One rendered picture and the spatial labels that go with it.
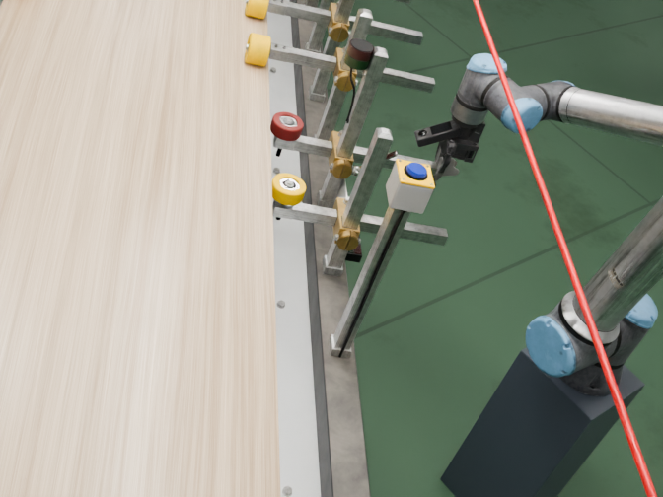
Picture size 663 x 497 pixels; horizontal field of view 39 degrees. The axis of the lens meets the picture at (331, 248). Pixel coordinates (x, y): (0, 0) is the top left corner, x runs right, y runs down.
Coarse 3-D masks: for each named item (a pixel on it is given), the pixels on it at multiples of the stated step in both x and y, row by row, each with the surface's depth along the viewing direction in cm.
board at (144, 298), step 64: (64, 0) 249; (128, 0) 258; (192, 0) 268; (0, 64) 221; (64, 64) 228; (128, 64) 236; (192, 64) 244; (0, 128) 205; (64, 128) 211; (128, 128) 217; (192, 128) 224; (256, 128) 231; (0, 192) 190; (64, 192) 196; (128, 192) 201; (192, 192) 207; (256, 192) 213; (0, 256) 178; (64, 256) 183; (128, 256) 187; (192, 256) 192; (256, 256) 198; (0, 320) 167; (64, 320) 171; (128, 320) 175; (192, 320) 180; (256, 320) 184; (0, 384) 158; (64, 384) 161; (128, 384) 165; (192, 384) 169; (256, 384) 173; (0, 448) 149; (64, 448) 152; (128, 448) 156; (192, 448) 159; (256, 448) 163
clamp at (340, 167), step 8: (336, 136) 244; (336, 144) 241; (336, 152) 239; (336, 160) 238; (344, 160) 238; (352, 160) 238; (336, 168) 237; (344, 168) 237; (336, 176) 239; (344, 176) 239
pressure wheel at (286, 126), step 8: (280, 112) 238; (288, 112) 239; (272, 120) 235; (280, 120) 236; (288, 120) 236; (296, 120) 238; (272, 128) 236; (280, 128) 234; (288, 128) 234; (296, 128) 235; (280, 136) 235; (288, 136) 235; (296, 136) 236; (280, 152) 242
